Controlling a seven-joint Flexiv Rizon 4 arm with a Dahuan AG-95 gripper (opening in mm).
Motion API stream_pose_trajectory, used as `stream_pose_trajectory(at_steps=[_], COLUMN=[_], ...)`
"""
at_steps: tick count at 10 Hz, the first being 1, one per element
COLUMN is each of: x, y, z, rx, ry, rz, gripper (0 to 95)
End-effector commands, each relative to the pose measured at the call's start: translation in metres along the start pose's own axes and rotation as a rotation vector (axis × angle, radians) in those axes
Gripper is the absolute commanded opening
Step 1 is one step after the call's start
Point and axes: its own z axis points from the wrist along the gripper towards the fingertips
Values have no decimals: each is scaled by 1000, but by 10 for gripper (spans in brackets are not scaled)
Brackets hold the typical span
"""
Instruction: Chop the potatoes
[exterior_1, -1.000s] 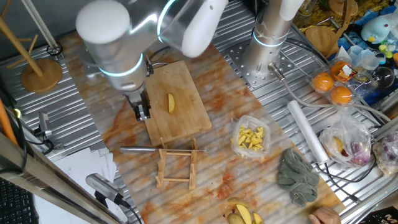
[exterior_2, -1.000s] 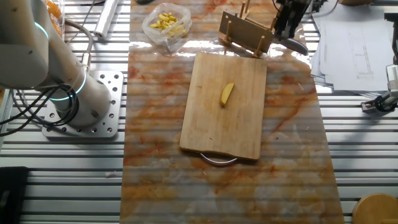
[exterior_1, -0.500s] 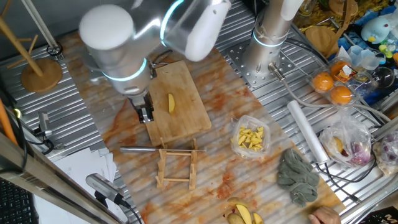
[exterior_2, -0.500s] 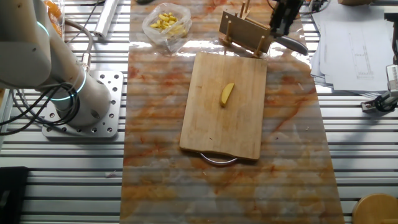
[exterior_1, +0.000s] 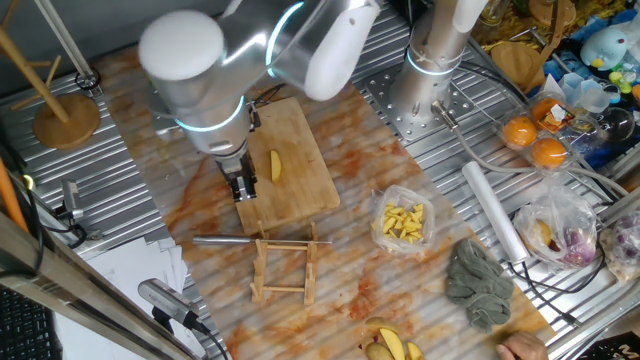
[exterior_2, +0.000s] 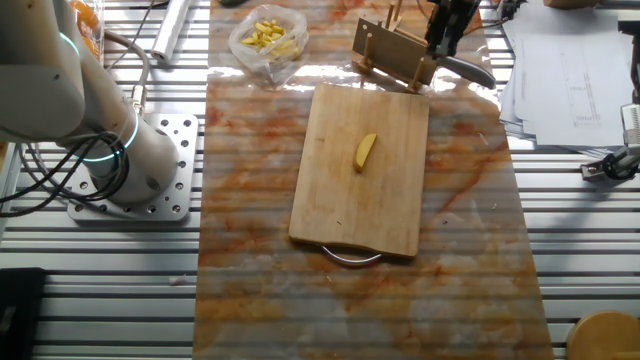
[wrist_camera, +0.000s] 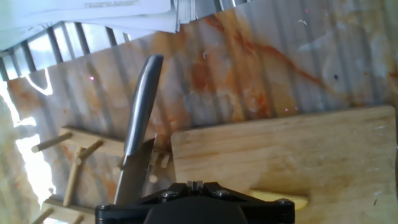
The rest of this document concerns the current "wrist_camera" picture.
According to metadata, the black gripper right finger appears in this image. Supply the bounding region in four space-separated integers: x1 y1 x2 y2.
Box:
195 181 295 224

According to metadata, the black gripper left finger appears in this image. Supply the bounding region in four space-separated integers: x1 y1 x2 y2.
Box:
95 181 196 224

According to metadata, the wooden knife rack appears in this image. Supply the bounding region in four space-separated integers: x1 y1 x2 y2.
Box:
30 126 175 224

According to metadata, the steel cleaver knife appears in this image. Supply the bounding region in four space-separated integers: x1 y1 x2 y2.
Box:
113 54 165 207

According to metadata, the yellow potato wedge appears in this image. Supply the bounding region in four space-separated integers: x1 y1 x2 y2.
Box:
248 189 309 212

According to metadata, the wooden cutting board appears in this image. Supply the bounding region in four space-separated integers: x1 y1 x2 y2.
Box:
170 105 398 224

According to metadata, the orange marble pattern mat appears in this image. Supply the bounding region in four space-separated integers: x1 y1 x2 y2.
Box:
0 0 398 224

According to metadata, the stack of white papers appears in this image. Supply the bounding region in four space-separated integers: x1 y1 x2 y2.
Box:
0 0 203 52

